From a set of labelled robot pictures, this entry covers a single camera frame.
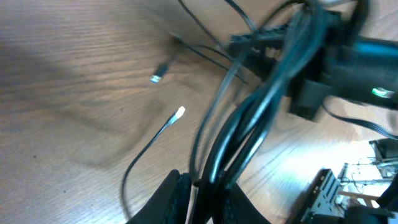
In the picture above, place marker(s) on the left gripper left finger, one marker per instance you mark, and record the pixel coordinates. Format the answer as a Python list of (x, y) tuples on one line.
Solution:
[(169, 203)]

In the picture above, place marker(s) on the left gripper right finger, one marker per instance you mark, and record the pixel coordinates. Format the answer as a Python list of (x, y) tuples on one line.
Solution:
[(238, 209)]

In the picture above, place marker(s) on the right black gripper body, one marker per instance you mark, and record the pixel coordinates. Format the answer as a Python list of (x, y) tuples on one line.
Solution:
[(306, 39)]

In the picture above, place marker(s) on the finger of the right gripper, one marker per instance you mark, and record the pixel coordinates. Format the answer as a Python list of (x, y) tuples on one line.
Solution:
[(257, 62)]

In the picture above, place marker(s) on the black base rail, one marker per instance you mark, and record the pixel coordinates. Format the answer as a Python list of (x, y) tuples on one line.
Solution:
[(317, 204)]

